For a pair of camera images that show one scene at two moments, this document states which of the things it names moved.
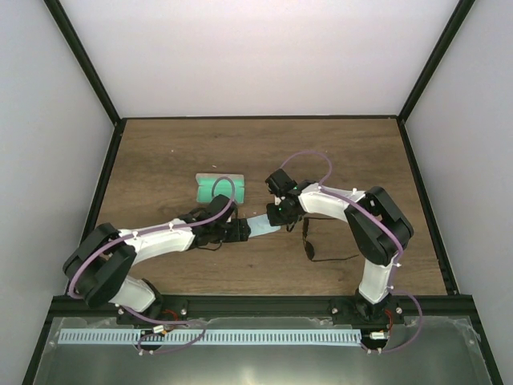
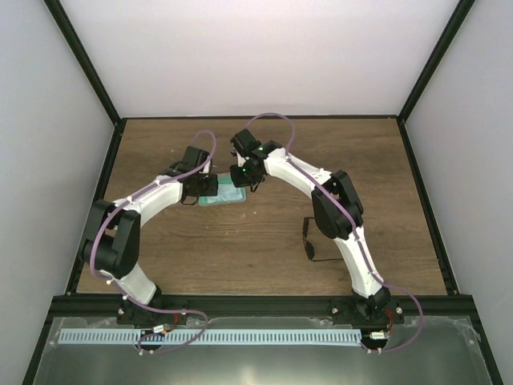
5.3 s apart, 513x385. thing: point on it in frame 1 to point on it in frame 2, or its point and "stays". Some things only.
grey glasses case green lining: x=203 y=189 stays
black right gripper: x=275 y=220 to x=239 y=182
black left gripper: x=239 y=233 to x=212 y=190
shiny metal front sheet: x=425 y=350 stays
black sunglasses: x=309 y=247 stays
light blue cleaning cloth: x=260 y=224 to x=228 y=192
